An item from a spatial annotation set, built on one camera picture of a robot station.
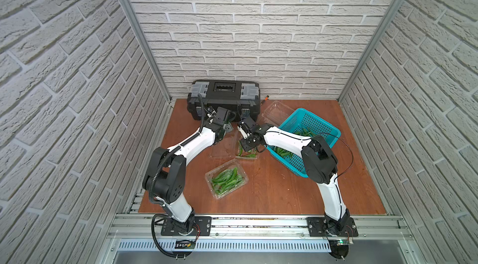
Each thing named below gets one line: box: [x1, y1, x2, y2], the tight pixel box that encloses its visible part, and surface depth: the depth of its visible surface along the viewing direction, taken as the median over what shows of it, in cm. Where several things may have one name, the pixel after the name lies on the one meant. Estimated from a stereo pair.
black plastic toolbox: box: [186, 79, 261, 121], surface depth 100 cm
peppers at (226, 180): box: [211, 167, 244, 195], surface depth 85 cm
